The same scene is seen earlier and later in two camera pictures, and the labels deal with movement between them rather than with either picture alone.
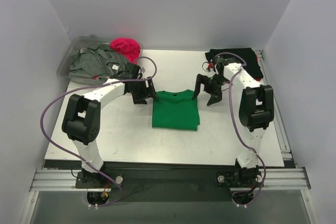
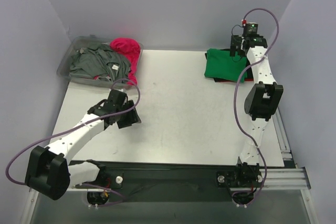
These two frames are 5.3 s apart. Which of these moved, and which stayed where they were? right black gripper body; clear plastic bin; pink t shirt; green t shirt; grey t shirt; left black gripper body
Moved: right black gripper body; green t shirt; left black gripper body
Stayed: grey t shirt; clear plastic bin; pink t shirt
